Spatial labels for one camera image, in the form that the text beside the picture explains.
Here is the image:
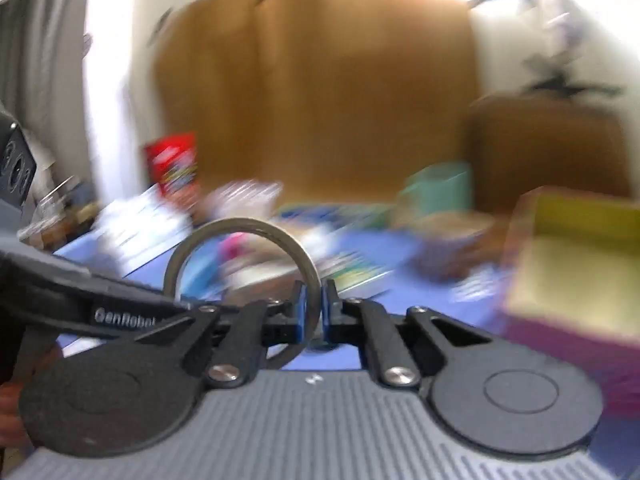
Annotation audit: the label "wooden side shelf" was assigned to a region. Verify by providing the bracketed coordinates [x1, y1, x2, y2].
[17, 174, 97, 252]

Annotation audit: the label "red snack box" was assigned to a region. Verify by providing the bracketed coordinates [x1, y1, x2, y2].
[144, 132, 201, 211]

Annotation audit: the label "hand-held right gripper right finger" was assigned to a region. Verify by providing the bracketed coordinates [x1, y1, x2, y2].
[320, 280, 494, 389]

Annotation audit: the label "green plastic mug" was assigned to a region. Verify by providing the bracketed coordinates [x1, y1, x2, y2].
[399, 161, 474, 217]

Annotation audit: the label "black wall decoration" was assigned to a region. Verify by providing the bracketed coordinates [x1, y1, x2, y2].
[469, 0, 627, 102]

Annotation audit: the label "grey curtain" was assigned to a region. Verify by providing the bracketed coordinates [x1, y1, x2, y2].
[0, 0, 101, 186]

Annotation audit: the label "printed flat packet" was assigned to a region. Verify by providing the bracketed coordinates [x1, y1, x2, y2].
[320, 249, 397, 297]

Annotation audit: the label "person's left hand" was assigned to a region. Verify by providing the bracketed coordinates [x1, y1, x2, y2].
[0, 384, 27, 445]

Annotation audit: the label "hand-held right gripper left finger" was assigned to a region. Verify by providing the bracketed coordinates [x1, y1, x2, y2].
[132, 282, 307, 391]

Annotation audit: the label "blue green wrap box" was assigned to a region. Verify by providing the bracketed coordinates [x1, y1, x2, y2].
[276, 202, 397, 232]

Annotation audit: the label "wooden board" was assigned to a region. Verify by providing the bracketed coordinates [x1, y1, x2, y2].
[154, 0, 482, 207]

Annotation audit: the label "brown wooden chair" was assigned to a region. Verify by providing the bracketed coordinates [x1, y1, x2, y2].
[466, 94, 632, 212]

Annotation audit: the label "purple and yellow box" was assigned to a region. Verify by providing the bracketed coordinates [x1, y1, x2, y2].
[501, 186, 640, 413]

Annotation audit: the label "grey tape ring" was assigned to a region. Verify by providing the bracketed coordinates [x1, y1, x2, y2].
[163, 217, 321, 370]

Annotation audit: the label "white tissue pack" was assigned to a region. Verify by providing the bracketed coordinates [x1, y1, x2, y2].
[94, 186, 195, 277]

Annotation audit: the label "bagged disposable cups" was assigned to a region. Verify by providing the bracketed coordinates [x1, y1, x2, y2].
[200, 179, 284, 222]

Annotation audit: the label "pink cup with brown lid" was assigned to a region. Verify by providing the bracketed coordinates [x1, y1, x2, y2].
[409, 211, 507, 282]

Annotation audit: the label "pink yarn ball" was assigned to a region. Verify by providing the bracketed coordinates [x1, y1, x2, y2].
[219, 232, 252, 262]

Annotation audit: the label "white sheer curtain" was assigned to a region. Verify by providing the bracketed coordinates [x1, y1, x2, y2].
[84, 0, 168, 197]

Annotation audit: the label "white printed label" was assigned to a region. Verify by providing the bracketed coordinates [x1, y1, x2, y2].
[449, 269, 502, 307]

